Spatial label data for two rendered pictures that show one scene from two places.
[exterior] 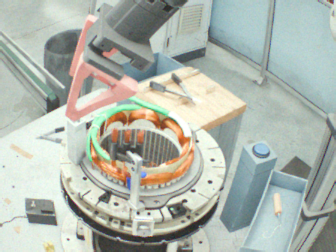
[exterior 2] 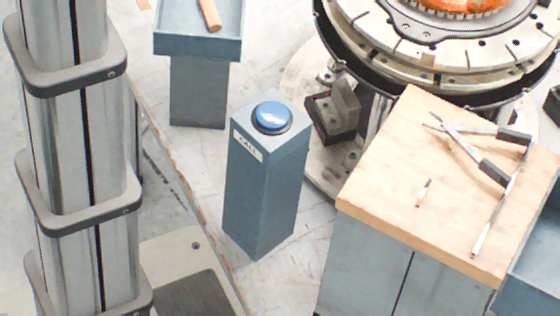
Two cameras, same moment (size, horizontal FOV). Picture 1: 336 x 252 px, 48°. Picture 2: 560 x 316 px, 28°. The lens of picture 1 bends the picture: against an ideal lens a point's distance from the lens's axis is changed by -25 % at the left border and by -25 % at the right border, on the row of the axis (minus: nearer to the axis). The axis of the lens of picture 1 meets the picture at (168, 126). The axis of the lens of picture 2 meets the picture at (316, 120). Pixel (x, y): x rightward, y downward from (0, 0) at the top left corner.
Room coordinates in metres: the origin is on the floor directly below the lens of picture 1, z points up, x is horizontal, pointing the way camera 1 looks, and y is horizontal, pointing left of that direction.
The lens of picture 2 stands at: (1.59, -0.49, 2.10)
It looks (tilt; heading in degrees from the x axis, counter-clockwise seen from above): 52 degrees down; 157
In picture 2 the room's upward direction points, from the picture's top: 10 degrees clockwise
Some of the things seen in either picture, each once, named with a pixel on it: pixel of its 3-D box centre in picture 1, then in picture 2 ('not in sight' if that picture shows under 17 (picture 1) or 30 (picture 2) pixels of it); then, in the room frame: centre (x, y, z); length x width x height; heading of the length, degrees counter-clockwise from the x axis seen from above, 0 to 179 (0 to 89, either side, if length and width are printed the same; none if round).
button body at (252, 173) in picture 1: (247, 190); (264, 178); (0.82, -0.22, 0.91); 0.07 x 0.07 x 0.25; 29
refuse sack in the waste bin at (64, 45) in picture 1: (69, 64); not in sight; (2.23, 0.62, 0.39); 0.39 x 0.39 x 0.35
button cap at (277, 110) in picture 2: (262, 148); (272, 115); (0.82, -0.22, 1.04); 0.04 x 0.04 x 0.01
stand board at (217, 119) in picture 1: (190, 98); (451, 181); (0.96, -0.04, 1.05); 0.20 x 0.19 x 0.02; 47
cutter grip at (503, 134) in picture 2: (157, 86); (513, 137); (0.94, 0.04, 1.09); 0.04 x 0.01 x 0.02; 63
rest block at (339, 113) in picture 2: (183, 239); (337, 106); (0.68, -0.07, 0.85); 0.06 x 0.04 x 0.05; 8
